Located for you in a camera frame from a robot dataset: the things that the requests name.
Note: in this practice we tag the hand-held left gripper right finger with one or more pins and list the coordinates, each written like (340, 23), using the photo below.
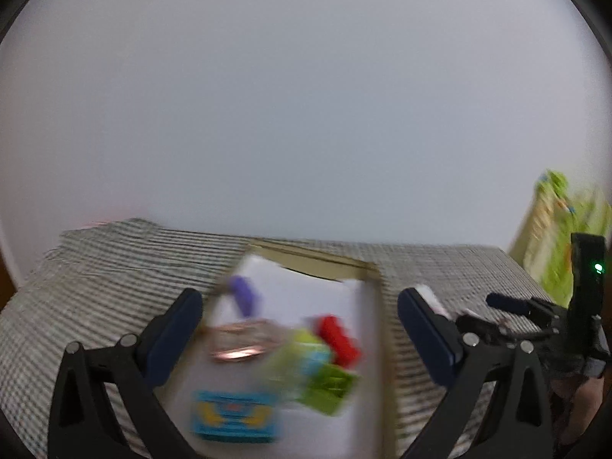
(428, 334)

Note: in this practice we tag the small green box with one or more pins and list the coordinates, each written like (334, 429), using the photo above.
(332, 389)

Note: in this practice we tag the green and blue box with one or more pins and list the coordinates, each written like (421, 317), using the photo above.
(296, 363)

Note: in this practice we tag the checkered tablecloth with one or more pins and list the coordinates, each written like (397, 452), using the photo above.
(119, 267)

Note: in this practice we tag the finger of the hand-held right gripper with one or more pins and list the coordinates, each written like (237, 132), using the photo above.
(483, 325)
(509, 303)

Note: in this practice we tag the purple box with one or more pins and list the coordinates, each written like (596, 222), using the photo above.
(245, 294)

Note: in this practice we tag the red toothed block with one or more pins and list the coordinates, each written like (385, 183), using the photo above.
(339, 342)

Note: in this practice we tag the rose gold box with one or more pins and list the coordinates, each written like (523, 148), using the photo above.
(239, 342)

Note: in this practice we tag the gold-rimmed white tray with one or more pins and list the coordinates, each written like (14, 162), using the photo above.
(311, 291)

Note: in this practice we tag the white box with red print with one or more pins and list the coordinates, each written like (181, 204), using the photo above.
(432, 300)

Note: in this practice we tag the person's right hand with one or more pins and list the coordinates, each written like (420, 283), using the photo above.
(581, 406)

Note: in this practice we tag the teal box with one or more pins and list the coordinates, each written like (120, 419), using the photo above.
(234, 416)

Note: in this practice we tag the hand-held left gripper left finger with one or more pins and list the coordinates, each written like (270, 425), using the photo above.
(174, 325)

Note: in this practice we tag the green floral cloth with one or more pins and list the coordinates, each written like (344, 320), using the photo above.
(550, 229)

